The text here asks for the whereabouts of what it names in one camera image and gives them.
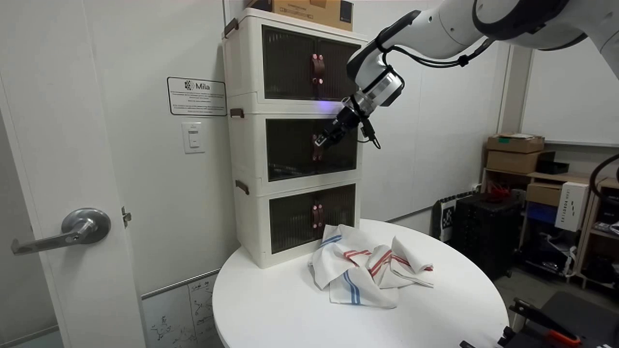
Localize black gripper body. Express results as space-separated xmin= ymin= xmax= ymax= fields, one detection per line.
xmin=334 ymin=94 xmax=374 ymax=132

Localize white plastic cabinet section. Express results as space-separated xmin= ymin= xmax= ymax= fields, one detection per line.
xmin=220 ymin=5 xmax=370 ymax=119
xmin=231 ymin=179 xmax=363 ymax=268
xmin=225 ymin=103 xmax=367 ymax=196

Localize white room door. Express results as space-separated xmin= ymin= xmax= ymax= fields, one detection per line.
xmin=0 ymin=0 xmax=146 ymax=348

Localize cardboard box with dark label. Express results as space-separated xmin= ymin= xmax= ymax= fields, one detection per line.
xmin=247 ymin=0 xmax=355 ymax=32

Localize white towel blue stripes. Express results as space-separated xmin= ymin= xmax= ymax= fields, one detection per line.
xmin=307 ymin=221 xmax=399 ymax=308

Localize black framed panel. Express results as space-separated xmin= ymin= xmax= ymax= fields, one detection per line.
xmin=428 ymin=190 xmax=477 ymax=243

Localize white towel red stripes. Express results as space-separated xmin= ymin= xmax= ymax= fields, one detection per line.
xmin=339 ymin=233 xmax=434 ymax=291

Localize plain cardboard box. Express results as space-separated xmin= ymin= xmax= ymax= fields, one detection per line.
xmin=483 ymin=148 xmax=541 ymax=175

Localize flat cardboard box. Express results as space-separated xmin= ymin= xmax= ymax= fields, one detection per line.
xmin=485 ymin=132 xmax=546 ymax=154

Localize black crate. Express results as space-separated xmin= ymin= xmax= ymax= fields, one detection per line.
xmin=450 ymin=190 xmax=525 ymax=281

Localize black device on shelf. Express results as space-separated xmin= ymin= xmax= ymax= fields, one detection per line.
xmin=533 ymin=150 xmax=572 ymax=175

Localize small cardboard box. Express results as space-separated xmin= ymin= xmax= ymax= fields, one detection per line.
xmin=523 ymin=181 xmax=564 ymax=208

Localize blue item in shelf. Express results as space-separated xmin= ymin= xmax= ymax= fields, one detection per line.
xmin=523 ymin=202 xmax=558 ymax=227

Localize wooden shelf unit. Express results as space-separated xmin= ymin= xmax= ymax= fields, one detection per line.
xmin=479 ymin=167 xmax=619 ymax=293

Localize white product box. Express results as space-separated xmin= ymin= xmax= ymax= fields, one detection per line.
xmin=552 ymin=179 xmax=591 ymax=233

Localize red and black tool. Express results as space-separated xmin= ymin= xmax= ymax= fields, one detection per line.
xmin=496 ymin=297 xmax=585 ymax=348

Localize dark grey chair seat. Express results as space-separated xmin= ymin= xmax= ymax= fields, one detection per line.
xmin=514 ymin=287 xmax=619 ymax=348

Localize white light switch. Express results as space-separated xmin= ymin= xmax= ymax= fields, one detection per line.
xmin=181 ymin=119 xmax=208 ymax=156

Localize white wall sign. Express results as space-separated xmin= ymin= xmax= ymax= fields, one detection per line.
xmin=163 ymin=74 xmax=227 ymax=117

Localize white wall board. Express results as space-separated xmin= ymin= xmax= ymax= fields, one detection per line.
xmin=519 ymin=36 xmax=619 ymax=150

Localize thick black cable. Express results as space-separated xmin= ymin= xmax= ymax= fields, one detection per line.
xmin=587 ymin=152 xmax=619 ymax=196

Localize white cable bundle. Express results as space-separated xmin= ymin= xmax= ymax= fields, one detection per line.
xmin=539 ymin=229 xmax=579 ymax=279

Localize metal lever door handle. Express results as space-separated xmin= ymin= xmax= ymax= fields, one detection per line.
xmin=9 ymin=204 xmax=113 ymax=256

